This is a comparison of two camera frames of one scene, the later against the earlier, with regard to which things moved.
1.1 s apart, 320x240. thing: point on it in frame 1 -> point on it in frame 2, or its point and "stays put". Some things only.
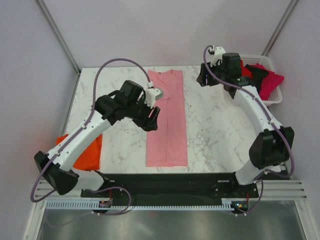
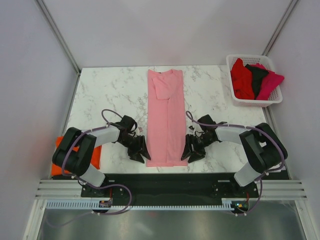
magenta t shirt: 269,82 stays put
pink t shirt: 166,146 stays put
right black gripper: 201,78 -> 200,153
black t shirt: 256,76 stays put
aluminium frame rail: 290,189 stays put
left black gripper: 148,124 -> 135,155
